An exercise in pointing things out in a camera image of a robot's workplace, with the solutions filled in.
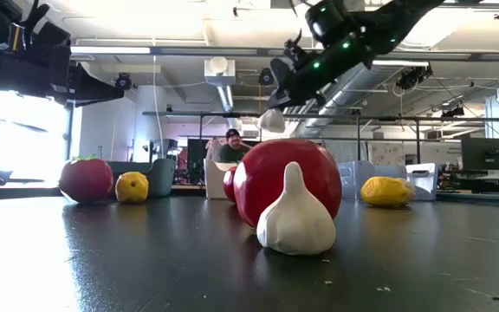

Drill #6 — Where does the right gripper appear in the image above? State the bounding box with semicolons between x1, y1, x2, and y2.
266;29;374;108

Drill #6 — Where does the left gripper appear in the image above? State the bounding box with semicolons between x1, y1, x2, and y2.
0;19;125;107

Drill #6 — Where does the yellow lemon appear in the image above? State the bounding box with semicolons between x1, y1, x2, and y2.
360;175;411;208
114;171;150;205

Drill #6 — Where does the ceiling light tube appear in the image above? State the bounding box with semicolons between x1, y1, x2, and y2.
371;59;431;68
70;45;152;55

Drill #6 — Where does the person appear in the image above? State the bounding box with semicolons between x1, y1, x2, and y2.
217;127;253;164

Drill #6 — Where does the translucent grey plastic basket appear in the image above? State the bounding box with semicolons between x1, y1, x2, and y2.
338;159;439;202

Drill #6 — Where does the dark grey plastic basket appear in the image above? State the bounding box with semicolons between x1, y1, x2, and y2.
106;158;177;198

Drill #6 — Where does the white plastic basket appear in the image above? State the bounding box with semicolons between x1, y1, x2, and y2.
204;158;240;200

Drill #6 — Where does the black computer monitor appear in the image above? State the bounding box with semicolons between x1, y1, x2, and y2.
460;137;499;172

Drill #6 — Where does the black ceiling camera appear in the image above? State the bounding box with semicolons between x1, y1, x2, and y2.
114;72;134;91
257;68;275;87

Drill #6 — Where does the silver air duct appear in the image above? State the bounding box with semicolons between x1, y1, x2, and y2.
292;64;405;139

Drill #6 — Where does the black metal overhead frame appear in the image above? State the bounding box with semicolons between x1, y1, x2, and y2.
141;110;499;168

